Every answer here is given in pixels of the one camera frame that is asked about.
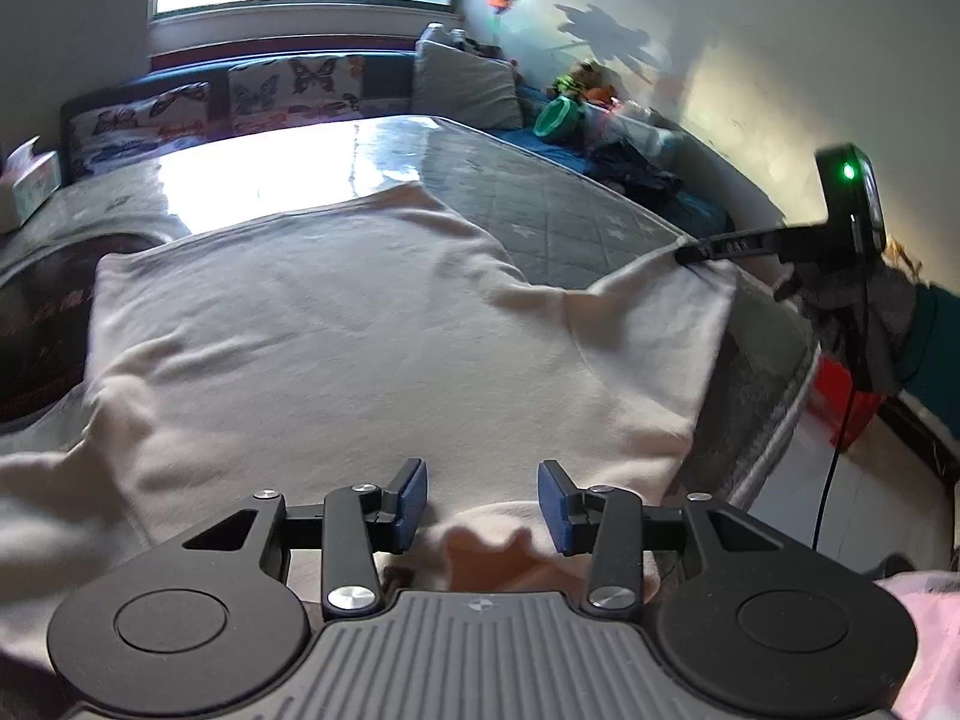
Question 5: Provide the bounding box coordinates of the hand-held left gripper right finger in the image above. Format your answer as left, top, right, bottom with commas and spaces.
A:
537, 460, 788, 612

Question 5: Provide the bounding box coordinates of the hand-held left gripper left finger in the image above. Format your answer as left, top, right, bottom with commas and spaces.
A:
182, 457, 430, 616

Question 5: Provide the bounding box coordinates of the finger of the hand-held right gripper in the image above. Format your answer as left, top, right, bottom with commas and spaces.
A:
675, 223, 826, 266

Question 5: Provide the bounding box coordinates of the cream sweater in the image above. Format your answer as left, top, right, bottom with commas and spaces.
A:
0, 184, 740, 661

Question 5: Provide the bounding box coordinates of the dark blue clothing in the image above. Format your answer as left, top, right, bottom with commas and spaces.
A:
592, 139, 683, 196

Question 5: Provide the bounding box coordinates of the grey cloth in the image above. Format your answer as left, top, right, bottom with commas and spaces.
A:
802, 259, 920, 395

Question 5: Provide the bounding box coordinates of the clear plastic storage box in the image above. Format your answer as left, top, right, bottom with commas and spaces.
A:
585, 101, 683, 158

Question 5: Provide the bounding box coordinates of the teal cloth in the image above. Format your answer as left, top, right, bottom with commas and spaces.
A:
900, 285, 960, 421

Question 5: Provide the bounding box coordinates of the grey quilted star table cover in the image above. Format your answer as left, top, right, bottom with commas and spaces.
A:
0, 116, 822, 511

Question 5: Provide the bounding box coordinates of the red box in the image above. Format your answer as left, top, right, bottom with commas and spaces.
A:
810, 356, 882, 451

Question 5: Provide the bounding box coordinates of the green bowl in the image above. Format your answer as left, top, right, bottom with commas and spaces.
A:
534, 96, 586, 142

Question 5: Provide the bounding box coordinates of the plush bear toy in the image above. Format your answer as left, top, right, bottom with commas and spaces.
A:
553, 60, 620, 102

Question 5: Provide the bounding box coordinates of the grey pillow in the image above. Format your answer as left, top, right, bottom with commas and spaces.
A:
412, 37, 524, 130

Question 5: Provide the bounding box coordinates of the black and white plush toy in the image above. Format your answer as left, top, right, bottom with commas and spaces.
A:
420, 22, 511, 61

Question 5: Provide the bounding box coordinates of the blue sofa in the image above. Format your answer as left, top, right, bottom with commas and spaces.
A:
60, 52, 736, 241

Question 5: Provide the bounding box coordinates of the person's pink clothing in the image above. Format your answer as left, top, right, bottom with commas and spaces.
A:
874, 570, 960, 720

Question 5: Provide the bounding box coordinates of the butterfly print cushion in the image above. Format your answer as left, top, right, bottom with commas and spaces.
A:
71, 82, 211, 173
229, 54, 368, 137

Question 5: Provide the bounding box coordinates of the tissue box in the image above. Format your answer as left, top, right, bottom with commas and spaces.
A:
0, 136, 62, 233

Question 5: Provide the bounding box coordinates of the black cable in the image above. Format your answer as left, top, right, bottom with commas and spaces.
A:
810, 214, 875, 552

